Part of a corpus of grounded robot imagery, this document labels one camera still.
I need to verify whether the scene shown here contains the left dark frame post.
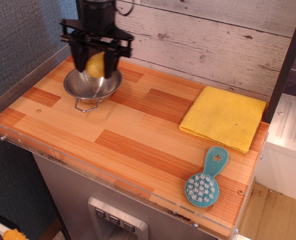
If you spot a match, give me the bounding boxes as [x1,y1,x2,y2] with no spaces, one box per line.
[76,0,82,20]

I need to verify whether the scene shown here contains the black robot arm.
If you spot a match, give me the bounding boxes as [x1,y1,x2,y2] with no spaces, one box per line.
[60,0,134,78]

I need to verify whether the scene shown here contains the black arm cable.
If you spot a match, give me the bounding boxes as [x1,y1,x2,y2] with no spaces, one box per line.
[114,0,135,18]

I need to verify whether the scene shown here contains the clear acrylic table guard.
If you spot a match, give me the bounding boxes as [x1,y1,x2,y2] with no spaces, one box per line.
[0,37,270,238]

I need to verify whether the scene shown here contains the yellow folded cloth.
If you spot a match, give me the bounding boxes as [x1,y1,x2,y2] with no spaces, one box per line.
[179,86,267,154]

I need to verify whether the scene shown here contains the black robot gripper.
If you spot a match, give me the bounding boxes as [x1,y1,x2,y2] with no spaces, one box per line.
[60,1,134,79]

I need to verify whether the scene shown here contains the yellow toy potato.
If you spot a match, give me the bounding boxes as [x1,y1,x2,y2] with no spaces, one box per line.
[85,52,105,78]

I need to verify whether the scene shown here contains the grey toy fridge cabinet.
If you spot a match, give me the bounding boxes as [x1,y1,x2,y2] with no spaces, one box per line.
[33,154,215,240]

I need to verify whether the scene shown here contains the small steel pot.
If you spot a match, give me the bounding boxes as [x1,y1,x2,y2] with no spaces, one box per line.
[63,69,123,113]

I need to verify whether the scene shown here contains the silver dispenser button panel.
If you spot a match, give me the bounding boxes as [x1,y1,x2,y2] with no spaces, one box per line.
[88,197,149,240]

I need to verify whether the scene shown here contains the teal scrub brush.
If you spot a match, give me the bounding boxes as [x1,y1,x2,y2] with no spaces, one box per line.
[185,146,229,208]

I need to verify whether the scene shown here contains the yellow black object corner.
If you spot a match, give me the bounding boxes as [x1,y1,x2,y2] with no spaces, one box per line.
[0,215,27,240]

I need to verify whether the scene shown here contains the dark frame post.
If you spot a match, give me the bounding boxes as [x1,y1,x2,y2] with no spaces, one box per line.
[262,28,296,124]
[76,0,82,20]

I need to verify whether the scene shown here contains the white cabinet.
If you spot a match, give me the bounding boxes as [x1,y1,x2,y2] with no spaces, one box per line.
[255,94,296,199]

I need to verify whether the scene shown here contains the right dark frame post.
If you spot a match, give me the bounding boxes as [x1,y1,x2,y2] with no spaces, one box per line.
[262,28,296,124]

